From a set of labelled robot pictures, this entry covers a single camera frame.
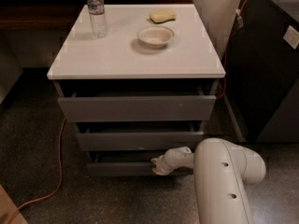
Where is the beige bowl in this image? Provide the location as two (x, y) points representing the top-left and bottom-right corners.
(136, 26), (174, 49)

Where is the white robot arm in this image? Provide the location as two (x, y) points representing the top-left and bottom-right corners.
(151, 138), (266, 224)

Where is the grey middle drawer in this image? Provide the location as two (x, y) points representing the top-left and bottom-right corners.
(76, 121), (204, 151)

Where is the dark cabinet on right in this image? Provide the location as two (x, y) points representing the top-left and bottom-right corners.
(223, 0), (299, 143)

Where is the grey drawer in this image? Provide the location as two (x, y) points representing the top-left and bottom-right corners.
(86, 149), (194, 177)
(76, 121), (204, 151)
(58, 84), (216, 122)

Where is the grey bottom drawer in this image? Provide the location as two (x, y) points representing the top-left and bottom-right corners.
(86, 149), (194, 177)

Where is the white wall outlet plate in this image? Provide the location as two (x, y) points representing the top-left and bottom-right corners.
(283, 26), (299, 49)

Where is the grey top drawer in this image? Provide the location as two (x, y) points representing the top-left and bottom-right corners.
(58, 84), (216, 122)

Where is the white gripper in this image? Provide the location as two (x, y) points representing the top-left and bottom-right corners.
(150, 147), (192, 175)

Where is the yellow sponge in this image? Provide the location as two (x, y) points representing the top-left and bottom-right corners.
(149, 9), (177, 24)

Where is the white top grey drawer cabinet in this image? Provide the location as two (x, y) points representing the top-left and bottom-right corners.
(46, 4), (226, 177)

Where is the clear plastic water bottle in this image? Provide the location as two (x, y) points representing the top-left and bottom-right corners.
(87, 0), (107, 38)

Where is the orange extension cable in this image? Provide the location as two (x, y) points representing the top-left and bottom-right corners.
(4, 118), (67, 224)

